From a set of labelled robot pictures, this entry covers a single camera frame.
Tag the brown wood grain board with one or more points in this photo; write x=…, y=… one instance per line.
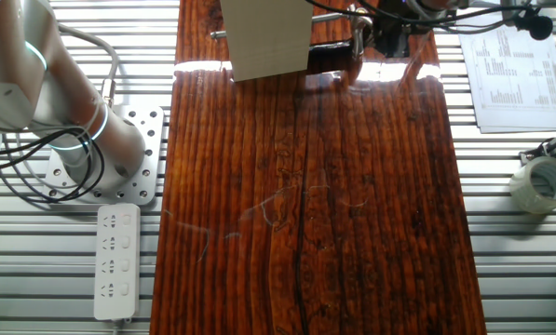
x=305, y=209

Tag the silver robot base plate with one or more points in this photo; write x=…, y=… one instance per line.
x=147, y=139

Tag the white power strip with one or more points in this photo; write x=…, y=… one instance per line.
x=117, y=260

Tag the printed paper sheets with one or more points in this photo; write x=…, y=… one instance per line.
x=515, y=93

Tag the black base metal crank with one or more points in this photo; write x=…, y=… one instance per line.
x=333, y=17

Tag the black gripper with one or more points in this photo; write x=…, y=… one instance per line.
x=394, y=18

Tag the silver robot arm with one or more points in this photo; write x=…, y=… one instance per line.
x=26, y=70

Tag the clear tape roll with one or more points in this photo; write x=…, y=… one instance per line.
x=538, y=186

